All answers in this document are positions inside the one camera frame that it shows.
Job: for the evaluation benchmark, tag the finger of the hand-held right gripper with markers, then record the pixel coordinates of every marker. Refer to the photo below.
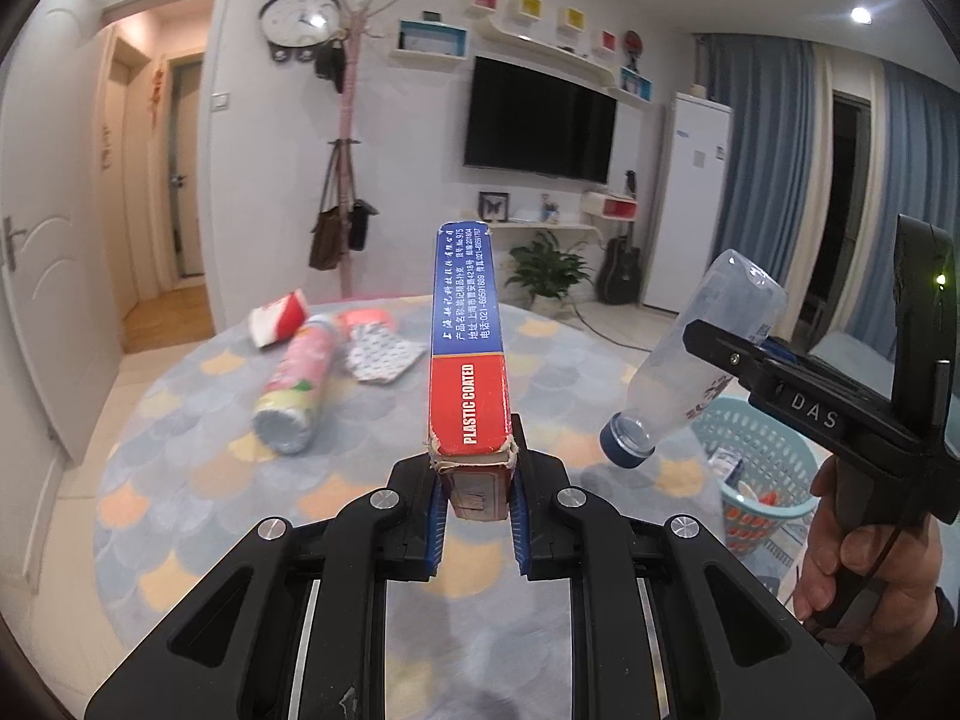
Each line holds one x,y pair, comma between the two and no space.
825,375
814,401

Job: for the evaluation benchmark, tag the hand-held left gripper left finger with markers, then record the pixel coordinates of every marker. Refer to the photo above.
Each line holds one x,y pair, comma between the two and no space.
433,532

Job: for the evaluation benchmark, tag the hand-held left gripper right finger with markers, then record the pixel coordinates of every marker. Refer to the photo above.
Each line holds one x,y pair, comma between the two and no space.
523,532

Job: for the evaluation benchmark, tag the light blue plastic basket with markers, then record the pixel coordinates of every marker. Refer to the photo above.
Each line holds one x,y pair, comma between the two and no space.
780,457

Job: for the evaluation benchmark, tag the clear plastic bottle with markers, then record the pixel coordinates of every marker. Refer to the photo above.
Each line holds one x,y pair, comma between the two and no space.
675,375

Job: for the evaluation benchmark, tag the blue and red box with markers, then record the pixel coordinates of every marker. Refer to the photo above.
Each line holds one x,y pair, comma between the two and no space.
469,360

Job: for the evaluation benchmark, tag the person's right forearm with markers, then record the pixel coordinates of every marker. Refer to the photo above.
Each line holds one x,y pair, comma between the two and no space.
922,660

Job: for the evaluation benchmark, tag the person's right hand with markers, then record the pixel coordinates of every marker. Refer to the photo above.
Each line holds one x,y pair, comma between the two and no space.
821,540

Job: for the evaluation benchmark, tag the blue curtain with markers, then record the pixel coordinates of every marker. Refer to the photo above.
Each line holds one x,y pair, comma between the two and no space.
772,180
922,150

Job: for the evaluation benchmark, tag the white patterned packet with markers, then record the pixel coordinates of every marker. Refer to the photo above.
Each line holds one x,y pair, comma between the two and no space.
382,352

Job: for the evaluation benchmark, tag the pink tube can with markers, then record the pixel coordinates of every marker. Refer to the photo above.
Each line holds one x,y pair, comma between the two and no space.
300,375

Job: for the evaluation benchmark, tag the round table with patterned cloth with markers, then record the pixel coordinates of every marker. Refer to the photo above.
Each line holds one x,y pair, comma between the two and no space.
225,525

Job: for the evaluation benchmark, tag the white refrigerator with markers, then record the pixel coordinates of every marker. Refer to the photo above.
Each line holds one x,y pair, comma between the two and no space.
694,202

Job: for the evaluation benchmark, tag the black acoustic guitar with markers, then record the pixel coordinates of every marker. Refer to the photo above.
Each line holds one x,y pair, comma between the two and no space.
621,277

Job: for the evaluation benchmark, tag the pink packet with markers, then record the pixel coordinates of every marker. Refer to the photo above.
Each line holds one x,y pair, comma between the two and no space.
364,315

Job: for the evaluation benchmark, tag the green potted plant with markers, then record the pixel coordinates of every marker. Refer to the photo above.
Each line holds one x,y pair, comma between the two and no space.
551,270

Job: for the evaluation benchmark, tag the red and white paper cup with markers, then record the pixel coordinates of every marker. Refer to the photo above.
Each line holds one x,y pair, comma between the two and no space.
277,315

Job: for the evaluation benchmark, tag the red and white box shelf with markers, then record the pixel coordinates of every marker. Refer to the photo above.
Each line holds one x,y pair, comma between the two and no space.
609,205

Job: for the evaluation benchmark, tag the low curved white shelf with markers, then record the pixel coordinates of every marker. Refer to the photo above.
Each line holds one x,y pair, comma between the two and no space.
540,226

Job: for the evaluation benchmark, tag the brown handbag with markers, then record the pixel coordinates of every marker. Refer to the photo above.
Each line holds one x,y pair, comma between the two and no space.
328,240

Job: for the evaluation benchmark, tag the framed butterfly picture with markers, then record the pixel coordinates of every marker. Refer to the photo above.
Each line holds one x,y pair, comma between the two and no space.
495,206

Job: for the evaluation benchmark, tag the small blue box shelf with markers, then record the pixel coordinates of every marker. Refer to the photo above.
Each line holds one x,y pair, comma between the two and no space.
634,82

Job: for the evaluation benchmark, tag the red round paddle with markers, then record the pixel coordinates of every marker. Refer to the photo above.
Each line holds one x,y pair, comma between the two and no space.
634,40

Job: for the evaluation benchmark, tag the red cube shelf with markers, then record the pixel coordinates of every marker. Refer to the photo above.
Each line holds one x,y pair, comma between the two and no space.
609,40

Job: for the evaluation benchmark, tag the pink coat rack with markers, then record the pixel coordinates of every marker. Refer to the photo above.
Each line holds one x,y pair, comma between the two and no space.
347,127

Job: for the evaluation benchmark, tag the long curved white shelf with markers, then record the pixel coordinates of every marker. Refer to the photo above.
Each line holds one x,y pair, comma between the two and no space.
547,52

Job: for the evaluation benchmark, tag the yellow cube shelf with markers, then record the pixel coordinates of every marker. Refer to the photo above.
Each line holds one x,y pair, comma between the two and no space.
529,7
572,19

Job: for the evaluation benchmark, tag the white hallway door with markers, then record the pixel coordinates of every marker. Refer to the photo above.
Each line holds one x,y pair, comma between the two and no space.
187,165

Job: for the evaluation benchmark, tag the black cap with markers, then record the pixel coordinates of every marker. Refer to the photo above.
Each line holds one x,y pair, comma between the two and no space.
330,64

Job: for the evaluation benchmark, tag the white open door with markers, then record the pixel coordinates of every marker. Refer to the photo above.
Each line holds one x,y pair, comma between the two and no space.
52,240

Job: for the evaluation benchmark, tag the white and blue box shelf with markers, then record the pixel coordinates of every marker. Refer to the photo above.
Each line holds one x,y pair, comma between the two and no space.
433,37

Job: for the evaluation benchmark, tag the red hanging ornament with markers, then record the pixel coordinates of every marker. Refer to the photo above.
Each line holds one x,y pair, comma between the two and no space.
158,94

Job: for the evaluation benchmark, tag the wall-mounted television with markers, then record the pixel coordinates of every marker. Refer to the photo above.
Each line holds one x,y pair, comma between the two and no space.
540,120

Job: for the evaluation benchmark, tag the white light switch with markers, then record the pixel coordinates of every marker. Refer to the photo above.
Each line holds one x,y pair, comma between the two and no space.
222,101

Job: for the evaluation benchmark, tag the panda wall clock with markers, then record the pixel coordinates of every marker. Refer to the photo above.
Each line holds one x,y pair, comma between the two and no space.
300,19

